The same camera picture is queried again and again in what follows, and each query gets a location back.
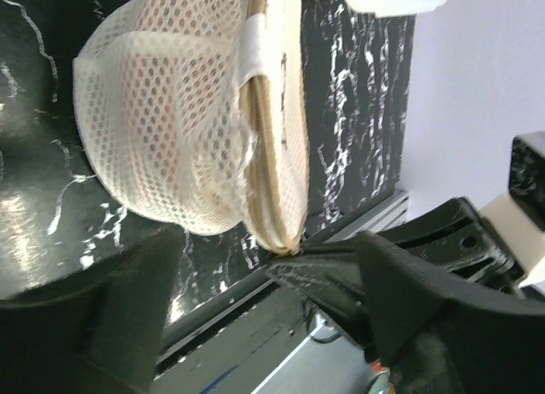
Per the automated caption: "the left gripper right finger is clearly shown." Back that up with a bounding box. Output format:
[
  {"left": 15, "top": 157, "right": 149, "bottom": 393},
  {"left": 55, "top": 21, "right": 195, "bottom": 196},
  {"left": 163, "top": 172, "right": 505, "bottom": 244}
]
[{"left": 355, "top": 233, "right": 544, "bottom": 393}]

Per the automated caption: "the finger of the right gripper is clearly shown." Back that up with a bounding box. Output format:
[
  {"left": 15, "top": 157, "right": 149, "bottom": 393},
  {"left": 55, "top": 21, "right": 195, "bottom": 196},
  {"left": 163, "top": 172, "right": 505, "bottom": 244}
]
[{"left": 266, "top": 240, "right": 376, "bottom": 351}]

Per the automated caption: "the white mesh laundry bag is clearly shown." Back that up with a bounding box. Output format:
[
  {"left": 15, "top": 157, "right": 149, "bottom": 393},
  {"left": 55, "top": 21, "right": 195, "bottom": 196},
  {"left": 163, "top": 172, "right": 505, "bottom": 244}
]
[{"left": 73, "top": 0, "right": 310, "bottom": 254}]

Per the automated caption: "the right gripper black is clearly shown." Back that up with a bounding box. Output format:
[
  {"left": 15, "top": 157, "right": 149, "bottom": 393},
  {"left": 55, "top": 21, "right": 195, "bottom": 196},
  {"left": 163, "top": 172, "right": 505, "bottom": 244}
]
[{"left": 380, "top": 197, "right": 519, "bottom": 290}]

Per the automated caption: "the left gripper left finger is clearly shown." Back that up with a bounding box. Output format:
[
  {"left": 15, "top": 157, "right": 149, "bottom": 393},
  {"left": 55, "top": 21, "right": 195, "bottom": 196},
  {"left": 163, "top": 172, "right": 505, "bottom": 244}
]
[{"left": 1, "top": 226, "right": 185, "bottom": 393}]

